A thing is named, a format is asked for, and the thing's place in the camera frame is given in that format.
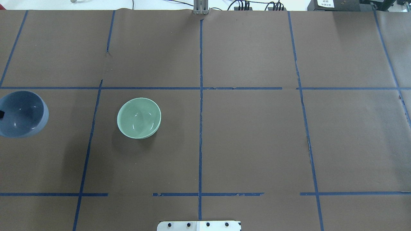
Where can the aluminium frame post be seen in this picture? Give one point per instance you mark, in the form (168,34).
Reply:
(200,7)

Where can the green ceramic bowl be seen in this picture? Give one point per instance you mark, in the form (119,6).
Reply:
(139,118)

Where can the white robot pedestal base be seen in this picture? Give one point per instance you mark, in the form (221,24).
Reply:
(217,225)

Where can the black equipment box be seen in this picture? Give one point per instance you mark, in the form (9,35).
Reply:
(339,6)

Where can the blue ceramic bowl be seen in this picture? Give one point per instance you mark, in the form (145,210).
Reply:
(26,114)

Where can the black power strip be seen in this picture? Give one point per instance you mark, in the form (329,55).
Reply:
(242,5)
(275,6)

